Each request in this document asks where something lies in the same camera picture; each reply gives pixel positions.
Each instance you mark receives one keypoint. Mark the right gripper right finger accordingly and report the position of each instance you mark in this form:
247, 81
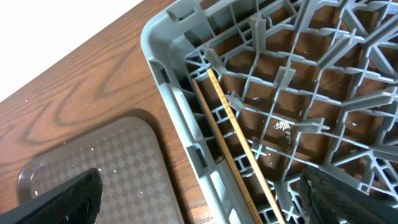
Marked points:
326, 199

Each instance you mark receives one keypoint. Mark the dark brown serving tray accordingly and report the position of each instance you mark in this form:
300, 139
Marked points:
136, 184

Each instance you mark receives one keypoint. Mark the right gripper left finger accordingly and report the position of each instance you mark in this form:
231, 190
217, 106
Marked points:
77, 200

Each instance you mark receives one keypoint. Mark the grey dishwasher rack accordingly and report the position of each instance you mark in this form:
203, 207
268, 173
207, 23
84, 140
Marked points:
311, 84

